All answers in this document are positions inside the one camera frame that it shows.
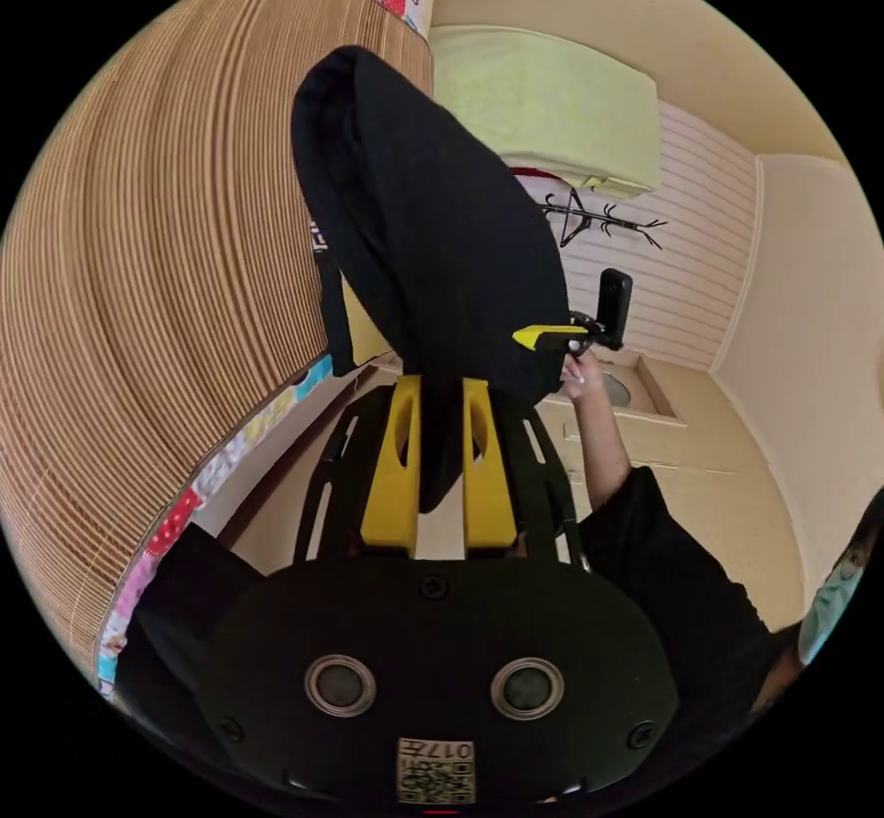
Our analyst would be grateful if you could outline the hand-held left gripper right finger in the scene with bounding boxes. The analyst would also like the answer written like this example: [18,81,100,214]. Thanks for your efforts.
[461,378,518,551]

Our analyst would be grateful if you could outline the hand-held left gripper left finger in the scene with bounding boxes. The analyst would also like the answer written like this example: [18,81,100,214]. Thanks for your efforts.
[359,375,421,551]

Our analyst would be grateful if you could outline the black pants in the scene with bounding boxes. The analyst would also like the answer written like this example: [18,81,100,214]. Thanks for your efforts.
[289,43,572,517]

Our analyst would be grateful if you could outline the person's right forearm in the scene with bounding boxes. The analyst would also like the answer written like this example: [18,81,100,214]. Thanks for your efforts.
[571,389,634,509]

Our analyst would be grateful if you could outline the person's right hand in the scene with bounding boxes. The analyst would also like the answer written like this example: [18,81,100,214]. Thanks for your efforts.
[559,350,607,406]

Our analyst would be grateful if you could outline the black coat rack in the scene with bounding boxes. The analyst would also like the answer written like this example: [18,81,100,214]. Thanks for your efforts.
[541,187,669,251]

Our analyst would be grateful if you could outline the pale green curtain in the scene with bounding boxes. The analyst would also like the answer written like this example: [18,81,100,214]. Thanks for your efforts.
[427,23,662,203]

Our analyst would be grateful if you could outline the bed with woven mat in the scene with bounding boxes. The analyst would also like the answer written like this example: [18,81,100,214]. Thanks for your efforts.
[0,0,441,703]

